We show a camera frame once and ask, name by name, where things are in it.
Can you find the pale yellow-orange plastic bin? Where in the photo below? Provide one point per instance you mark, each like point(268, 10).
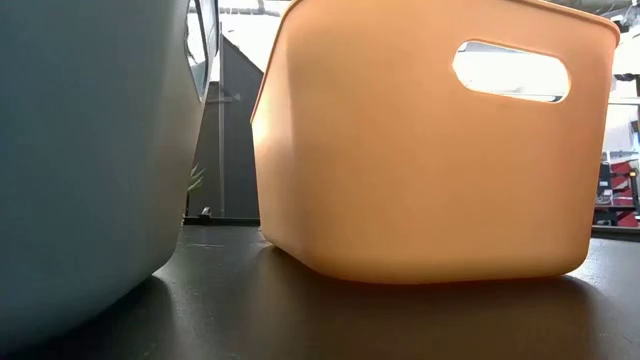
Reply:
point(400, 175)

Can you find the black partition panel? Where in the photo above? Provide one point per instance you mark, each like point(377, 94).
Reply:
point(240, 150)

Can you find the blue-grey plastic bin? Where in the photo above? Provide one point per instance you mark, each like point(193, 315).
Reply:
point(90, 150)

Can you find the red and black shelf rack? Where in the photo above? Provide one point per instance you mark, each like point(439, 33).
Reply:
point(622, 170)

